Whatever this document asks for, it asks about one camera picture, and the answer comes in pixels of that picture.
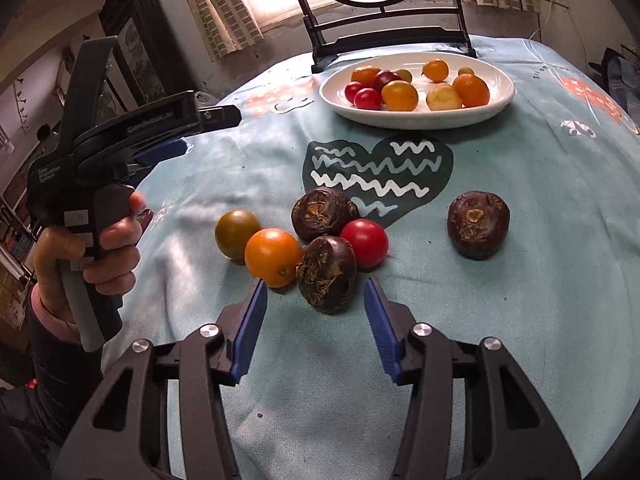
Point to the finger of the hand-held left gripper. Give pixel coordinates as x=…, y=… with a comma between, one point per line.
x=162, y=152
x=220, y=117

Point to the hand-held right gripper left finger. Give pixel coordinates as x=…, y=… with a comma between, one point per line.
x=247, y=335

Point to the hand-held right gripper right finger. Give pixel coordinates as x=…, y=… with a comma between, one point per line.
x=382, y=335

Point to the dark brown water chestnut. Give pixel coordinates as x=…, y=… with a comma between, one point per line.
x=478, y=225
x=325, y=212
x=326, y=275

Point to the red cherry tomato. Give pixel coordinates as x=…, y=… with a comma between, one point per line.
x=351, y=91
x=368, y=100
x=365, y=242

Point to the orange tangerine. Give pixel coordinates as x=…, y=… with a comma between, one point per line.
x=470, y=90
x=365, y=75

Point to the dark red tomato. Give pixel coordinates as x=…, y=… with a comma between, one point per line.
x=387, y=79

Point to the yellow orange tomato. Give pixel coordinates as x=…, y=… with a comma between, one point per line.
x=400, y=95

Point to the small yellow green fruit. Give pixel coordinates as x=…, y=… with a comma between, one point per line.
x=466, y=71
x=404, y=76

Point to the white oval plate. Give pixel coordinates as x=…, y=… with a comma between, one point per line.
x=420, y=119

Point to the pale yellow round fruit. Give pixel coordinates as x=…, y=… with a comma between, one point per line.
x=444, y=98

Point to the person's left forearm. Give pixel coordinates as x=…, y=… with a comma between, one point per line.
x=55, y=375

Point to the person's left hand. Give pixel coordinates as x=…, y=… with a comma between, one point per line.
x=117, y=240

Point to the green tomato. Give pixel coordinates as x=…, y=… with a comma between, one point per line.
x=235, y=232

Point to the dark framed painting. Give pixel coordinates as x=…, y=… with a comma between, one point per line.
x=135, y=40

